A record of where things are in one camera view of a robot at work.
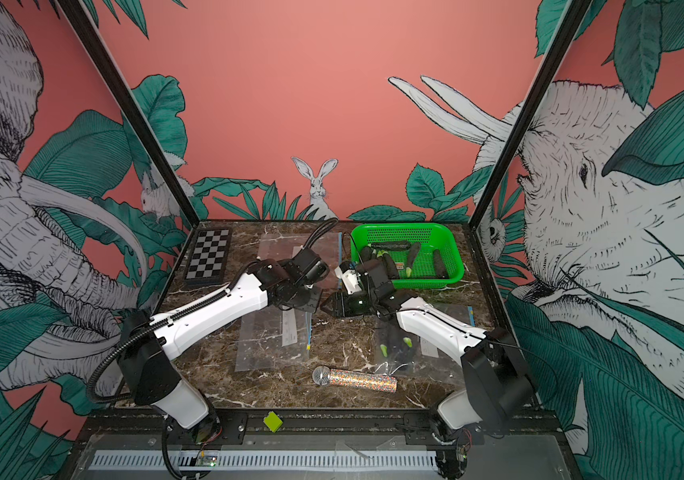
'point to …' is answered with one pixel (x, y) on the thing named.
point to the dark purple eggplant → (384, 338)
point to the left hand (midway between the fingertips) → (316, 297)
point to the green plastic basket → (430, 236)
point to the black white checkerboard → (209, 255)
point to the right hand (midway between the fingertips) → (326, 303)
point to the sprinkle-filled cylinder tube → (380, 382)
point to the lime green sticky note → (273, 421)
